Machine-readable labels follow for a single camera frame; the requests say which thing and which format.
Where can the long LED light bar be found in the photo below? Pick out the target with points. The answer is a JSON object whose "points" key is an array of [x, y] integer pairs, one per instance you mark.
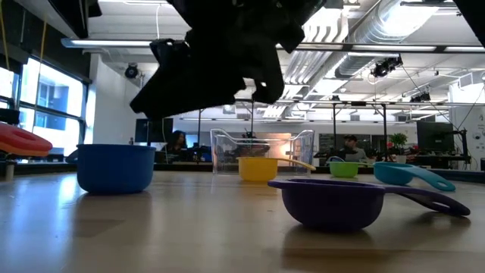
{"points": [[113, 42]]}

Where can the black monitor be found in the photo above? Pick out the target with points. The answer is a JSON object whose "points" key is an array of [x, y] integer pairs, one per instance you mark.
{"points": [[435, 135], [153, 130]]}

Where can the black background gantry frame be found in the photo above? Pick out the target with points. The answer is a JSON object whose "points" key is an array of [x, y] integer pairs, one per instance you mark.
{"points": [[334, 125]]}

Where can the black ceiling spotlight cluster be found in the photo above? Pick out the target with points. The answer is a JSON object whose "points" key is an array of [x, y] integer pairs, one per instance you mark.
{"points": [[386, 66], [420, 97]]}

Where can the purple measuring cup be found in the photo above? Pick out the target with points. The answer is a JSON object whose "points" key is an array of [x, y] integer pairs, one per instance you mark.
{"points": [[333, 208]]}

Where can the teal measuring cup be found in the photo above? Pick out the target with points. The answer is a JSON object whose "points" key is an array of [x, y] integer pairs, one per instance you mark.
{"points": [[394, 174]]}

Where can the yellow measuring cup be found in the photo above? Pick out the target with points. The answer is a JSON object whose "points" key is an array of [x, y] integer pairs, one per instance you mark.
{"points": [[257, 169]]}

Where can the blue measuring cup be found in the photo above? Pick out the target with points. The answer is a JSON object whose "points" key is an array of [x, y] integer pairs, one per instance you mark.
{"points": [[113, 170]]}

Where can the silver ceiling duct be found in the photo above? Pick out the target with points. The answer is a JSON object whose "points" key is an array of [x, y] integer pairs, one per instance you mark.
{"points": [[379, 34]]}

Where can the black ceiling camera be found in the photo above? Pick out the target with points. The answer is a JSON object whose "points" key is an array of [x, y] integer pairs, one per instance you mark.
{"points": [[131, 71]]}

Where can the red measuring cup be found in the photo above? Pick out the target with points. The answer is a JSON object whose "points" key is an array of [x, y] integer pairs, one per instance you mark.
{"points": [[22, 138]]}

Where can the person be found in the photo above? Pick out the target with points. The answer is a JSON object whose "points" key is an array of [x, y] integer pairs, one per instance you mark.
{"points": [[177, 142], [352, 148]]}

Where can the large glass window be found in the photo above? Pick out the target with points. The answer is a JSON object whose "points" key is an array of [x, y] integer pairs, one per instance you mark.
{"points": [[57, 91]]}

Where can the green measuring cup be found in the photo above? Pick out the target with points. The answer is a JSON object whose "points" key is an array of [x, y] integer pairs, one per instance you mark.
{"points": [[343, 170]]}

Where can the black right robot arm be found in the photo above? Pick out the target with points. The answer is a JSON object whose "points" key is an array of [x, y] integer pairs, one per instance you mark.
{"points": [[475, 11]]}

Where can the clear plastic basket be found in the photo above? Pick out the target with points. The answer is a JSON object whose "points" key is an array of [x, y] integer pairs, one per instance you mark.
{"points": [[223, 159]]}

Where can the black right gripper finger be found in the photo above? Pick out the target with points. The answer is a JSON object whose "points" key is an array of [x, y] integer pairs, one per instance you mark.
{"points": [[270, 79], [182, 87]]}

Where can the background potted plant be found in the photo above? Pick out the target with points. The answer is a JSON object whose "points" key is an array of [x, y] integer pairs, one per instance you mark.
{"points": [[398, 142]]}

